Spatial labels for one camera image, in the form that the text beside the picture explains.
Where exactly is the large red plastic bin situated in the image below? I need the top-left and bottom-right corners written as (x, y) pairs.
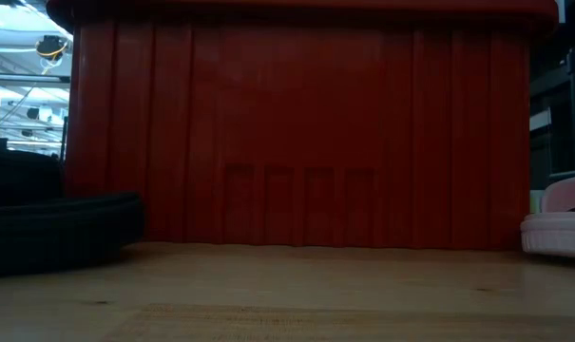
top-left (46, 0), bottom-right (560, 252)

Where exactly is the thin black stand pole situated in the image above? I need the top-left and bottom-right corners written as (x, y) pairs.
top-left (59, 116), bottom-right (69, 161)

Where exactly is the light green box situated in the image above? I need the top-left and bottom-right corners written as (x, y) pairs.
top-left (528, 189), bottom-right (546, 215)

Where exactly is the grey ceiling beam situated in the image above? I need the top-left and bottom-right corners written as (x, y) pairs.
top-left (0, 72), bottom-right (73, 86)

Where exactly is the white wall panel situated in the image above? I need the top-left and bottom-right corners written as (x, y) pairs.
top-left (528, 107), bottom-right (553, 132)

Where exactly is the black and yellow cable bundle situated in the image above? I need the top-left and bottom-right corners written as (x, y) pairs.
top-left (34, 34), bottom-right (72, 63)

